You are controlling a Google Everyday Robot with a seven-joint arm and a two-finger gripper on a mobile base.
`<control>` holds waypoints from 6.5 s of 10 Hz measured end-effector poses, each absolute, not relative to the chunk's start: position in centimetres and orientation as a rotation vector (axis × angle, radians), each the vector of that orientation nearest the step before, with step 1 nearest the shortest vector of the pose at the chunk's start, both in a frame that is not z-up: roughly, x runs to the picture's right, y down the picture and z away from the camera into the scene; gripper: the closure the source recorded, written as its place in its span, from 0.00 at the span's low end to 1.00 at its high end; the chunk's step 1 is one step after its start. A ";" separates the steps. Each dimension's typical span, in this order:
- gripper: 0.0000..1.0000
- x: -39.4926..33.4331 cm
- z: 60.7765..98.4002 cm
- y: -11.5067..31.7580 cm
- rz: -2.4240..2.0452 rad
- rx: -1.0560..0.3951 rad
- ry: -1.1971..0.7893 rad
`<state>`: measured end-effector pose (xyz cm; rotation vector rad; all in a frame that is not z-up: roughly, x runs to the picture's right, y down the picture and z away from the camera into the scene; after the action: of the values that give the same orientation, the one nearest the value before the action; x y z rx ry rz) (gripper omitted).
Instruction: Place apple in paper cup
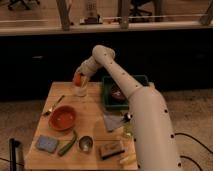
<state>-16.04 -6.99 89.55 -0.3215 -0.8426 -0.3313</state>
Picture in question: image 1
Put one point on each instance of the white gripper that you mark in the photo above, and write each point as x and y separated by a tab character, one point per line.
88	69

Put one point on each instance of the red apple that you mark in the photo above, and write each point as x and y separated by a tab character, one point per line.
77	79

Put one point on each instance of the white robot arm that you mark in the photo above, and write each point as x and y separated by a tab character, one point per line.
155	145

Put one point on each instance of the small metal cup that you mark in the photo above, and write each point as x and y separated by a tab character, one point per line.
86	144

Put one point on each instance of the green plastic bin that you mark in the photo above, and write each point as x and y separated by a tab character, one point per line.
108	102

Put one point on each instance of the dark red object in bin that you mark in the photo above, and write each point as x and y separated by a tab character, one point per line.
116	94

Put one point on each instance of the red bowl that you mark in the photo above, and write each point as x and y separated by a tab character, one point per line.
62	118

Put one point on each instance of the metal spoon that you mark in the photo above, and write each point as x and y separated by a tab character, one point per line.
50	110

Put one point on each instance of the grey cloth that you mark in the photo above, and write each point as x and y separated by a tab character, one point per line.
113	122

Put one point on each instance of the small black metal knob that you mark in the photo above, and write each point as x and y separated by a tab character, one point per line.
127	117

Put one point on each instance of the clear glass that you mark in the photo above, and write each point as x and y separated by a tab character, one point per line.
127	130

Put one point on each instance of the blue sponge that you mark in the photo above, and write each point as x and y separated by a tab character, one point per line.
47	144

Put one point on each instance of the brown wooden block brush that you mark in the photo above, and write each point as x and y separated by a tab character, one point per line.
111	149

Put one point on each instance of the black stand post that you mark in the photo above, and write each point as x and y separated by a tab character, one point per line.
15	154

